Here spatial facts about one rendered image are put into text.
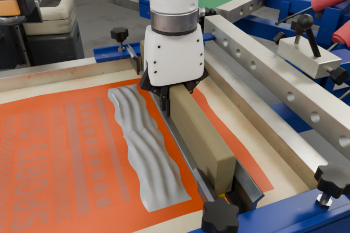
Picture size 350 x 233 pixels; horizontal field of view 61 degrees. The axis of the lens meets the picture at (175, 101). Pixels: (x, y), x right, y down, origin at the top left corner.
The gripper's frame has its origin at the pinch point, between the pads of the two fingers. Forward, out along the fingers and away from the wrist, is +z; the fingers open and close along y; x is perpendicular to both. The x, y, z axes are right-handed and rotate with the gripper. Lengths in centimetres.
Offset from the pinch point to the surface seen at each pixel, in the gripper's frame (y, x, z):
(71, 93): 19.1, -19.6, 5.8
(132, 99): 6.2, -11.7, 5.4
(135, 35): -50, -271, 99
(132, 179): 11.4, 10.5, 6.1
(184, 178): 3.2, 13.2, 6.1
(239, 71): -119, -159, 101
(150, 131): 5.3, 0.5, 5.5
